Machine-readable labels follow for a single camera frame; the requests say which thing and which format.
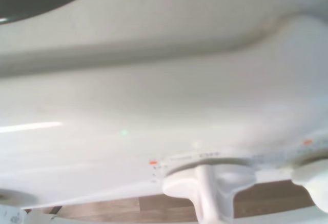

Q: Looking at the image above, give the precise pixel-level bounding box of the white electric stove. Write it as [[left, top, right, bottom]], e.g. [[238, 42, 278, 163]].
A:
[[0, 0, 328, 224]]

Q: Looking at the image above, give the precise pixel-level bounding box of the white burner knob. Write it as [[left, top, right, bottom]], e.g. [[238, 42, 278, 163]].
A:
[[291, 154, 328, 211], [162, 154, 258, 224]]

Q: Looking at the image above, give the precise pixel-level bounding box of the white oven temperature knob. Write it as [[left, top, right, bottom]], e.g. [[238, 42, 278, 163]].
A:
[[0, 188, 37, 224]]

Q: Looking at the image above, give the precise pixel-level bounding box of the white front burner knob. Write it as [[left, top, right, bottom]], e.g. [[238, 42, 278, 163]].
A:
[[162, 154, 258, 224]]

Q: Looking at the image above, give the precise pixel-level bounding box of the white rear burner knob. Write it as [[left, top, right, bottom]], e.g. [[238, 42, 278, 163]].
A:
[[291, 154, 328, 211]]

